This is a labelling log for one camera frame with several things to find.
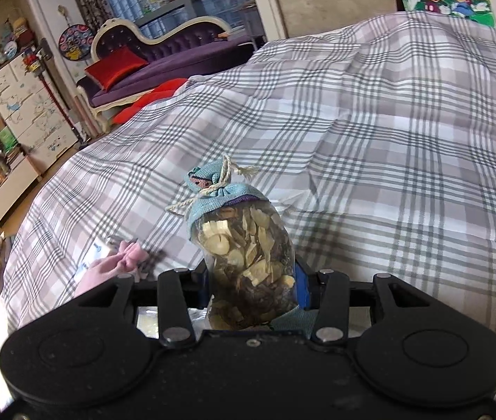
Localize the red cushion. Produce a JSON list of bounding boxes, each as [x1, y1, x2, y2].
[[84, 48, 149, 92]]

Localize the grey plaid blanket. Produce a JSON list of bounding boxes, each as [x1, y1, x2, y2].
[[1, 11, 496, 407]]

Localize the round dartboard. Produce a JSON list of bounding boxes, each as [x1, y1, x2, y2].
[[58, 24, 93, 60]]

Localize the printed plastic packet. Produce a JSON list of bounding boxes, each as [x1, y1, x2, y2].
[[79, 238, 113, 272]]

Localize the red cloth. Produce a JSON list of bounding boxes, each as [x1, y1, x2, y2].
[[112, 78, 188, 125]]

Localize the red stick vacuum cleaner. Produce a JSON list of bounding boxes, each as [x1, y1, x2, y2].
[[23, 39, 89, 149]]

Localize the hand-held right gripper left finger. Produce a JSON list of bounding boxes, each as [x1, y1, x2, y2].
[[75, 269, 211, 346]]

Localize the low white shelf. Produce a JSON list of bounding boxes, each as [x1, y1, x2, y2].
[[0, 155, 41, 239]]

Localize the purple chaise sofa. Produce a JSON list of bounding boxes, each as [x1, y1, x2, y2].
[[75, 15, 257, 134]]

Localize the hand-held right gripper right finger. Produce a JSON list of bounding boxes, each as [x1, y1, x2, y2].
[[294, 260, 433, 346]]

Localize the pink cloth pouch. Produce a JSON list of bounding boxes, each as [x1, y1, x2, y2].
[[74, 236, 150, 296]]

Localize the white drawer cabinet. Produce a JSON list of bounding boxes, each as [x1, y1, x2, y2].
[[0, 50, 79, 173]]

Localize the dried herb sachet bag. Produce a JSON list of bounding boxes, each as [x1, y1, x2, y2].
[[165, 154, 319, 331]]

